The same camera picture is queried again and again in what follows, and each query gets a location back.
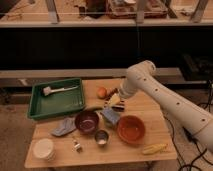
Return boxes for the black cables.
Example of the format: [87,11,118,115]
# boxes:
[162,79,213,171]

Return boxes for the orange bowl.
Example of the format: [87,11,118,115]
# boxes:
[117,115,145,145]

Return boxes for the white dish brush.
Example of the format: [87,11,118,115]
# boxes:
[43,86,76,96]

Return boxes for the green plastic tray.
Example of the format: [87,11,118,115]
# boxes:
[28,78,85,120]

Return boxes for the purple bowl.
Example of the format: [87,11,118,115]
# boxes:
[75,111,99,135]

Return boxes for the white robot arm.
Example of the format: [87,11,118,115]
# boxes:
[118,60,213,153]

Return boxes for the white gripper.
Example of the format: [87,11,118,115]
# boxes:
[108,79,135,106]

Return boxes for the yellow banana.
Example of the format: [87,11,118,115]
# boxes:
[142,143,167,155]

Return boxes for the wooden table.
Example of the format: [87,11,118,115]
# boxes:
[23,77,179,169]

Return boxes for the striped rectangular box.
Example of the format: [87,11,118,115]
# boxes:
[104,101,125,112]

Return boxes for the small metal cup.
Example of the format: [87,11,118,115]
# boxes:
[95,130,109,146]

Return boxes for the grey folded cloth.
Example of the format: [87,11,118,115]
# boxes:
[51,117,76,137]

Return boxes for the white round container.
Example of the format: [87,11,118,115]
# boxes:
[33,138,55,161]

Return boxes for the orange fruit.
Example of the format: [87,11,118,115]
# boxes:
[97,87,107,99]

